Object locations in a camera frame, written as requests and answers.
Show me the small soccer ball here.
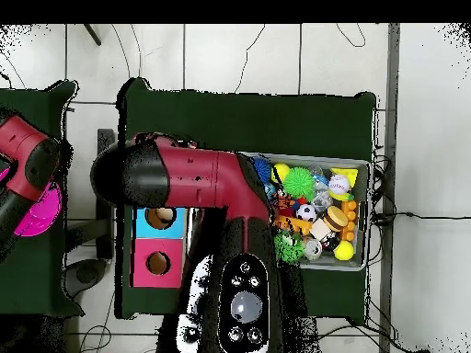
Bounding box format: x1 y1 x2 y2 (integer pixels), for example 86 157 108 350
296 203 317 222

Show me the yellow ball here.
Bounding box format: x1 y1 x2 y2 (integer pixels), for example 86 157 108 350
270 162 292 184
333 240 355 261

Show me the green cloth side table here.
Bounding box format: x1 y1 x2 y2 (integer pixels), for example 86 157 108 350
0 80 84 317

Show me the wooden box with three holes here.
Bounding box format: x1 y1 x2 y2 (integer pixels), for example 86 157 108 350
130 206 189 289

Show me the black floor cable with plug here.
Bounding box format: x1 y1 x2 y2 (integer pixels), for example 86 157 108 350
371 211 471 225

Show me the white baseball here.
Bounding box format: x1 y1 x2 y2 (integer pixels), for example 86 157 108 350
327 174 350 195

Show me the pink round object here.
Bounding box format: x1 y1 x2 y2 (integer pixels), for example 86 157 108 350
0 161 63 238

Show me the black rod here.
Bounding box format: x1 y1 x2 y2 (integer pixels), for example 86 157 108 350
83 23 102 46

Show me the round wooden burger toy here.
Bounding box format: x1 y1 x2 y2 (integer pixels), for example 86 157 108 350
322 205 349 233

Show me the plain wooden cube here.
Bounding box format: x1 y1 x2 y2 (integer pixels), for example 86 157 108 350
308 218 332 241

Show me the dark green table cloth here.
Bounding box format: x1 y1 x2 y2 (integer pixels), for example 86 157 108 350
115 77 378 326

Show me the green spiky rubber ball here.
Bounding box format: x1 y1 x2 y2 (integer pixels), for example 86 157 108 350
282 166 316 201

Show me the silver mesh bin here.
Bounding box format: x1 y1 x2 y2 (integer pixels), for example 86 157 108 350
238 151 373 272

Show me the blue spiky rubber ball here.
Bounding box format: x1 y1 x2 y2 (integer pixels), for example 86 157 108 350
252 157 273 184

